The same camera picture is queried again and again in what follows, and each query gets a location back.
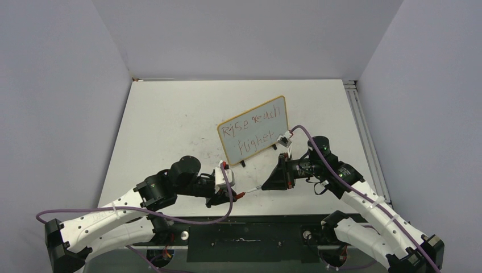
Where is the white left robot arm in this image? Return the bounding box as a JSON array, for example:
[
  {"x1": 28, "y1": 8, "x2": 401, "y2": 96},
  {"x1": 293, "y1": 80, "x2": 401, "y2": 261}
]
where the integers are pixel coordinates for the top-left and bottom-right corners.
[{"x1": 44, "y1": 156, "x2": 237, "y2": 272}]

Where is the aluminium front frame rail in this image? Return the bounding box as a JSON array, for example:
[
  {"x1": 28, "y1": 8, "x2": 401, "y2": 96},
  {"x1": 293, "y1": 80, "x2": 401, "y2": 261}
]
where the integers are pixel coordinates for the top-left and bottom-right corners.
[{"x1": 77, "y1": 222, "x2": 418, "y2": 250}]

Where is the yellow framed whiteboard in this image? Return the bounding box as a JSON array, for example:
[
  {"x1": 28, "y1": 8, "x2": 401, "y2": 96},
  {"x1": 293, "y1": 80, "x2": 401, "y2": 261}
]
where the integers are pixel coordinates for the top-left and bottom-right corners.
[{"x1": 217, "y1": 96, "x2": 289, "y2": 165}]

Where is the red marker cap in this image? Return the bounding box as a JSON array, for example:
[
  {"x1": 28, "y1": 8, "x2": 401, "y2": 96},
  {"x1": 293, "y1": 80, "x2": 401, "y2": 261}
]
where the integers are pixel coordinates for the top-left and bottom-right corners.
[{"x1": 234, "y1": 192, "x2": 246, "y2": 200}]

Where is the white marker pen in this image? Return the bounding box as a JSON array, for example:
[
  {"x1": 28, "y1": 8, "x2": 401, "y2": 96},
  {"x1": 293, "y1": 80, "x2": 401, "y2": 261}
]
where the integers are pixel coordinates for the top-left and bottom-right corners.
[{"x1": 243, "y1": 185, "x2": 262, "y2": 194}]

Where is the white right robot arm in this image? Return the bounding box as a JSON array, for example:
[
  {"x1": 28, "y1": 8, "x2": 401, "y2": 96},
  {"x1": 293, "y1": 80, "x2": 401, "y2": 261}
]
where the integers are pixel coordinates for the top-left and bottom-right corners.
[{"x1": 261, "y1": 136, "x2": 444, "y2": 272}]

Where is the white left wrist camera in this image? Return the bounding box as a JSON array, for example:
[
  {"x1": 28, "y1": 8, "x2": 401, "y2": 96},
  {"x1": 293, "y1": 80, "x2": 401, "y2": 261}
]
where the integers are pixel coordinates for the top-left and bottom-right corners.
[{"x1": 214, "y1": 160, "x2": 235, "y2": 191}]

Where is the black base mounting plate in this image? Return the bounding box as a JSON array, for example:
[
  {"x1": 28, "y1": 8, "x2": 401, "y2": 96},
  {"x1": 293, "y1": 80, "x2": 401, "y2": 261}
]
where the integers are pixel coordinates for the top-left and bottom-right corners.
[{"x1": 145, "y1": 214, "x2": 347, "y2": 267}]

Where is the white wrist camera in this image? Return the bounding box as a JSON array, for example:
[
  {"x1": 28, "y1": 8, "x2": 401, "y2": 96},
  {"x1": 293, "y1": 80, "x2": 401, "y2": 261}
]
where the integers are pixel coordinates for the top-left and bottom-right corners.
[
  {"x1": 214, "y1": 160, "x2": 235, "y2": 191},
  {"x1": 277, "y1": 130, "x2": 293, "y2": 150}
]

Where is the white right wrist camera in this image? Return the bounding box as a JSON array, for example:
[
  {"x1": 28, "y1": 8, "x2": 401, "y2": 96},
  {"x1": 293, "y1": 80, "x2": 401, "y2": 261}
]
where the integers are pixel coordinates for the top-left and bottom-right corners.
[{"x1": 277, "y1": 130, "x2": 293, "y2": 150}]

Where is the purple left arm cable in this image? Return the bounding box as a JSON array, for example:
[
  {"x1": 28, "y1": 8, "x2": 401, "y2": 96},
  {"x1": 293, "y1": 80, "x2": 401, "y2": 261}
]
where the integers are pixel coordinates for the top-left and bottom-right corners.
[{"x1": 35, "y1": 164, "x2": 235, "y2": 273}]

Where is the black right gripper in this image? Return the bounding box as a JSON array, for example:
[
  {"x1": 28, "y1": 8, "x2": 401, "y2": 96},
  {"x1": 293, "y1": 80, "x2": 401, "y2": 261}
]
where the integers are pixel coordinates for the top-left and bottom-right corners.
[{"x1": 262, "y1": 152, "x2": 322, "y2": 191}]

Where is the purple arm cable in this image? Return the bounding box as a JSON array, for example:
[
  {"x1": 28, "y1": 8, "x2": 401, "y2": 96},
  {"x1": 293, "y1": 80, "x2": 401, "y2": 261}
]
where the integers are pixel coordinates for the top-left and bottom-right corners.
[
  {"x1": 289, "y1": 125, "x2": 442, "y2": 273},
  {"x1": 35, "y1": 164, "x2": 235, "y2": 273}
]

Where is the aluminium right side rail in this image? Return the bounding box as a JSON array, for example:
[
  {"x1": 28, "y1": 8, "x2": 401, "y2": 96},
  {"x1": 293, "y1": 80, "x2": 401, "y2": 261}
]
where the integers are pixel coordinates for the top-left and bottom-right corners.
[{"x1": 343, "y1": 80, "x2": 392, "y2": 206}]

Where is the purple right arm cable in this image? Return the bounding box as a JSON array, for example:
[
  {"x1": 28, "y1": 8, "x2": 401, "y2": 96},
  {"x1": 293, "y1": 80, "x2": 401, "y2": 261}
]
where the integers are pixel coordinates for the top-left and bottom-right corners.
[{"x1": 289, "y1": 125, "x2": 442, "y2": 273}]

